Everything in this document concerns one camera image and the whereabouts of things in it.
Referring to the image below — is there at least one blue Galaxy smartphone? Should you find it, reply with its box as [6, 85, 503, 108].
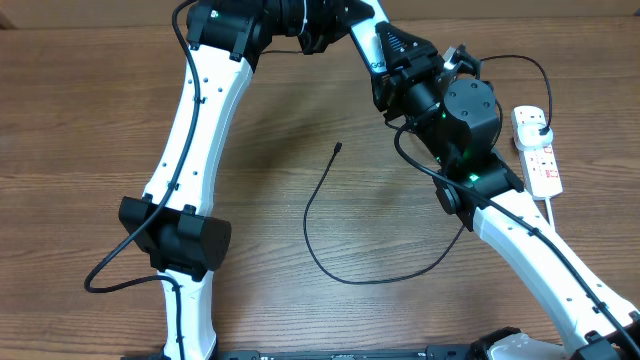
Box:
[350, 0, 389, 77]

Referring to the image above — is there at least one white power strip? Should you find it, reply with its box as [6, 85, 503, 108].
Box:
[511, 105, 563, 200]

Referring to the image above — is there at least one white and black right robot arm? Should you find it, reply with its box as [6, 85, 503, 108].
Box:
[372, 22, 639, 359]

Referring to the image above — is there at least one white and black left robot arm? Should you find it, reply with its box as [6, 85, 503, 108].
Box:
[119, 1, 387, 359]

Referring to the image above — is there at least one white charger plug adapter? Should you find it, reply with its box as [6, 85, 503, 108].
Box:
[514, 124, 554, 151]

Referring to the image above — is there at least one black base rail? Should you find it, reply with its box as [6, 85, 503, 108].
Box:
[216, 344, 474, 360]

